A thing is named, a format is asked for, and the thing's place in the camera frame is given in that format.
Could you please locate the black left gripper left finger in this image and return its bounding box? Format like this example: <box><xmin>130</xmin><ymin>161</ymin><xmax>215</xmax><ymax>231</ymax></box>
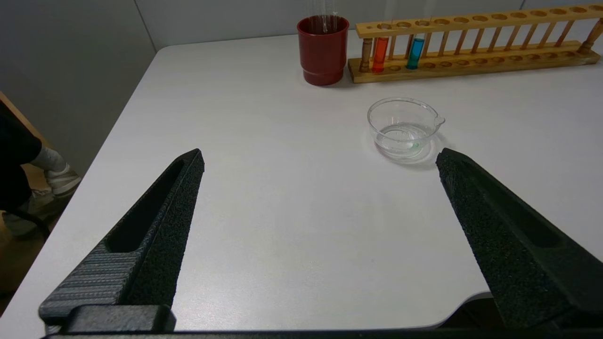
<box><xmin>39</xmin><ymin>149</ymin><xmax>205</xmax><ymax>333</ymax></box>

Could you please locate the glass test tube blue pigment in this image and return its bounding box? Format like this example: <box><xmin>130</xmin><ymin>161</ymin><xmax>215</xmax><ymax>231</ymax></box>
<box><xmin>406</xmin><ymin>18</ymin><xmax>426</xmax><ymax>70</ymax></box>

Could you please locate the grey sneaker with white sock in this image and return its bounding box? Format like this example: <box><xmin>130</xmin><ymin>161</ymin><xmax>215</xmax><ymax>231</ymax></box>
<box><xmin>31</xmin><ymin>146</ymin><xmax>82</xmax><ymax>196</ymax></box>

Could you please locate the wooden test tube rack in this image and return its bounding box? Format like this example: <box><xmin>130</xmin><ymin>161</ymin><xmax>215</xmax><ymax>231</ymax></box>
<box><xmin>348</xmin><ymin>4</ymin><xmax>603</xmax><ymax>84</ymax></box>

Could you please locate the person's black trouser leg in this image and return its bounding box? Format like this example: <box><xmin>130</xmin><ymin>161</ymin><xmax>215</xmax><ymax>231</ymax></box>
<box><xmin>0</xmin><ymin>101</ymin><xmax>42</xmax><ymax>212</ymax></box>

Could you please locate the glass beaker with liquid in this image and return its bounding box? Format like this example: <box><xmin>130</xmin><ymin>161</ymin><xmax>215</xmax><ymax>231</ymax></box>
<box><xmin>367</xmin><ymin>97</ymin><xmax>446</xmax><ymax>161</ymax></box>

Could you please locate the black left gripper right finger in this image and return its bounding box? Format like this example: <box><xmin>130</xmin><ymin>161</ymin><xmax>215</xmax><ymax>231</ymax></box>
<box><xmin>436</xmin><ymin>147</ymin><xmax>603</xmax><ymax>330</ymax></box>

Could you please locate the empty clear glass test tube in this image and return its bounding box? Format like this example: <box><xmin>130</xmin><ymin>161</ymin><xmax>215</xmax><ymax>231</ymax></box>
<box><xmin>309</xmin><ymin>0</ymin><xmax>340</xmax><ymax>34</ymax></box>

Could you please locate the dark red cup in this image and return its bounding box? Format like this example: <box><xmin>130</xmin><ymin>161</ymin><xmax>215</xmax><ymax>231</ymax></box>
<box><xmin>297</xmin><ymin>15</ymin><xmax>350</xmax><ymax>86</ymax></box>

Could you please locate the glass test tube red pigment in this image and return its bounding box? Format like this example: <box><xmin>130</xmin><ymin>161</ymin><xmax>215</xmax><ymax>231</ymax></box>
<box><xmin>371</xmin><ymin>19</ymin><xmax>390</xmax><ymax>73</ymax></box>

